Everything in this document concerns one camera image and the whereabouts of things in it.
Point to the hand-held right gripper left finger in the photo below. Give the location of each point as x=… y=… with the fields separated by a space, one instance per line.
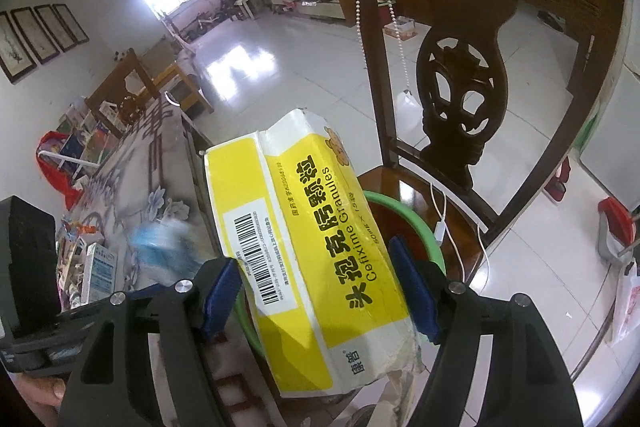
x=220 y=302

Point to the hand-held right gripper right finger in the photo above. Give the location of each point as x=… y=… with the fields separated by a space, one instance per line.
x=415 y=292

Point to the green plastic basin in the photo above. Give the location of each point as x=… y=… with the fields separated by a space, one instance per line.
x=400 y=207

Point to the yellow white medicine box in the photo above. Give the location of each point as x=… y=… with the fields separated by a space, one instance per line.
x=310 y=232

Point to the person's left hand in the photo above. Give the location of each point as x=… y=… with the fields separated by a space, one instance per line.
x=37 y=399

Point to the small blue white box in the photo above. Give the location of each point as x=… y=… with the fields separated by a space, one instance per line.
x=100 y=272

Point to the red plastic bag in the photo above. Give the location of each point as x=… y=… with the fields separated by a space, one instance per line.
x=55 y=182

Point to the blue white wrapper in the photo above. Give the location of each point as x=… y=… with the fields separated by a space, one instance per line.
x=155 y=247

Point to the red plastic stool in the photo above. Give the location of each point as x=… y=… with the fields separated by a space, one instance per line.
x=557 y=187

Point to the wooden chair with round carving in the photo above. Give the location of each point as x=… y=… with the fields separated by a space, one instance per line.
x=130 y=72

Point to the white plastic bag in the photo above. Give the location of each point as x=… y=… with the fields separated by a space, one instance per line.
x=627 y=302

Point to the red grey dustpan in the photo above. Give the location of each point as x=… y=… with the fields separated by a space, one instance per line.
x=617 y=212

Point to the white cabinet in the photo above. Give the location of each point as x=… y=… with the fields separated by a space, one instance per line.
x=615 y=132

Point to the cardboard box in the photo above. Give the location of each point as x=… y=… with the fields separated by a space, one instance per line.
x=400 y=28

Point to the framed wall picture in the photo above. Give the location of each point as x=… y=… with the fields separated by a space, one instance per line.
x=71 y=23
x=12 y=47
x=52 y=27
x=32 y=34

